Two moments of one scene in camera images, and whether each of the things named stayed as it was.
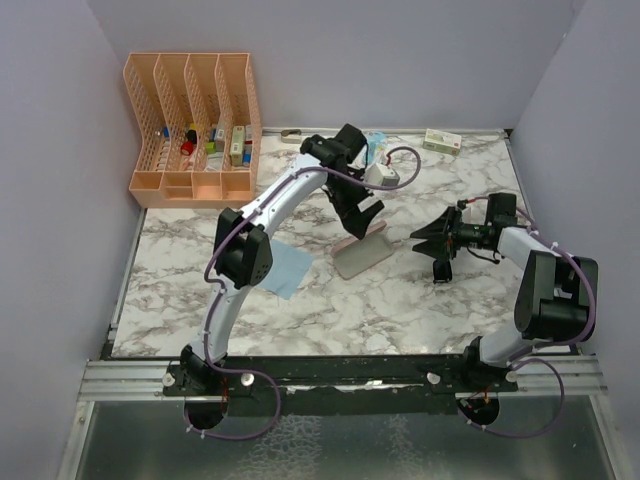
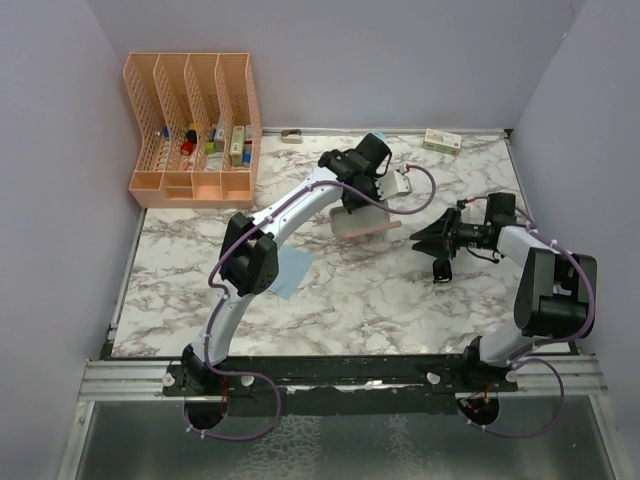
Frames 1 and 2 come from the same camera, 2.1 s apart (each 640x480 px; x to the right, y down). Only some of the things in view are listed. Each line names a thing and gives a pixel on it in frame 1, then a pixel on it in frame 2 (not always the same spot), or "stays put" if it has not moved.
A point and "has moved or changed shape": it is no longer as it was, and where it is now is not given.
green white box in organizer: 237,145 stays put
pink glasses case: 354,256 has moved or changed shape
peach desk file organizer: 199,126 stays put
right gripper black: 441,240 stays put
